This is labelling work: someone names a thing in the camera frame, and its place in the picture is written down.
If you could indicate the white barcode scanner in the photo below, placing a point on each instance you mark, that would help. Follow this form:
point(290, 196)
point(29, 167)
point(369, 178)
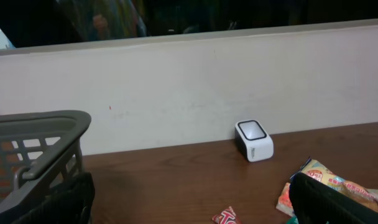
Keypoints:
point(253, 142)

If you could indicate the blue mouthwash bottle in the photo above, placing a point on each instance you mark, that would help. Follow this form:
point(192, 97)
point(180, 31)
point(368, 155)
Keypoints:
point(292, 220)

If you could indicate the red chocolate bar wrapper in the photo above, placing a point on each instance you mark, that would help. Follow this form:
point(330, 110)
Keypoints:
point(227, 216)

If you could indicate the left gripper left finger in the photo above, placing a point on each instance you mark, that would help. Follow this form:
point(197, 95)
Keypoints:
point(70, 202)

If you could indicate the orange tissue pack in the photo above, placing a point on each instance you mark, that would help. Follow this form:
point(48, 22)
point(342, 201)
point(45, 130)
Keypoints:
point(284, 204)

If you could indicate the grey plastic shopping basket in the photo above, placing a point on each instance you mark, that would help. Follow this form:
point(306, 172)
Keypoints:
point(38, 152)

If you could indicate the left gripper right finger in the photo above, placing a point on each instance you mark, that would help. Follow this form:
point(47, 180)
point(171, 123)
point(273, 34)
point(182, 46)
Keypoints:
point(314, 202)

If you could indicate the yellow snack bag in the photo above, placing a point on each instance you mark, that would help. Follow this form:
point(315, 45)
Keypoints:
point(362, 195)

